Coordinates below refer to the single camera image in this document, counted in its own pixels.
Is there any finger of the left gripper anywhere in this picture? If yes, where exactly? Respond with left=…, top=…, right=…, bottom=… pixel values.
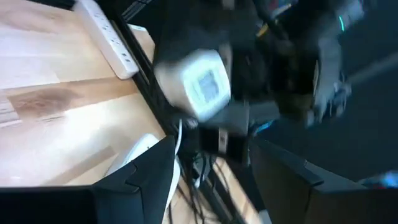
left=155, top=12, right=233, bottom=63
left=198, top=102, right=251, bottom=156

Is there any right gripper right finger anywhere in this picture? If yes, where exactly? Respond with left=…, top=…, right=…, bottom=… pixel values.
left=248, top=139, right=398, bottom=224

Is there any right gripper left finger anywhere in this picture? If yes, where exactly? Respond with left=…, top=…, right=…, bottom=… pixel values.
left=0, top=135, right=177, bottom=224

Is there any white power strip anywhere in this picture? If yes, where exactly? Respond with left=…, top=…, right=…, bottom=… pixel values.
left=72, top=0, right=141, bottom=81

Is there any black metal rig frame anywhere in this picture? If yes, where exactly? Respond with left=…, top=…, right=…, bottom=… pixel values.
left=99, top=0, right=274, bottom=224

